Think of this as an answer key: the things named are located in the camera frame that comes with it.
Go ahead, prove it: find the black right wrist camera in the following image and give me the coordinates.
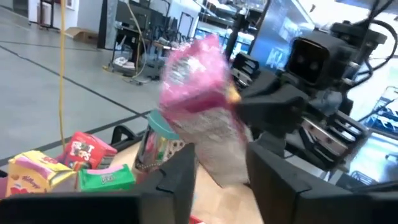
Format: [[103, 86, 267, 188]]
[[284, 29, 352, 91]]

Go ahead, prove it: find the purple Raisin Bran cereal box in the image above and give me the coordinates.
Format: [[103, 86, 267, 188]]
[[158, 34, 254, 187]]

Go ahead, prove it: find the yellow cereal box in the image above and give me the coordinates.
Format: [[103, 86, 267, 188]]
[[5, 150, 77, 198]]

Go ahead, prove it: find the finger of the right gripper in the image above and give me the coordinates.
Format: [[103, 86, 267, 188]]
[[231, 67, 280, 93], [234, 91, 308, 138]]

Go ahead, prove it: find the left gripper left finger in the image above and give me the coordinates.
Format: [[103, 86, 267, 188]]
[[133, 142, 197, 224]]

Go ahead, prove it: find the brown cardboard box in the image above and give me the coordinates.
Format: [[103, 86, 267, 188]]
[[64, 27, 99, 44]]

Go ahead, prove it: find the yellow cable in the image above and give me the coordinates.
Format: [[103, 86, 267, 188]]
[[58, 0, 68, 150]]

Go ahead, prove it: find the green cereal box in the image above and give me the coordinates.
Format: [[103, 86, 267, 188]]
[[76, 164, 137, 192]]

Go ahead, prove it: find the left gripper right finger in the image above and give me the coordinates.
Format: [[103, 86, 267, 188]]
[[246, 142, 313, 224]]

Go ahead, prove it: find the black aluminium table frame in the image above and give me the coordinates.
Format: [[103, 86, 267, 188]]
[[110, 124, 147, 153]]

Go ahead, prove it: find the teal metal box grater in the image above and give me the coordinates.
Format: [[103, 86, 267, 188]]
[[134, 109, 187, 174]]

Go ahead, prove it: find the red Froot Loops cereal box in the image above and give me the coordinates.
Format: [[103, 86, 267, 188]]
[[57, 130, 118, 172]]

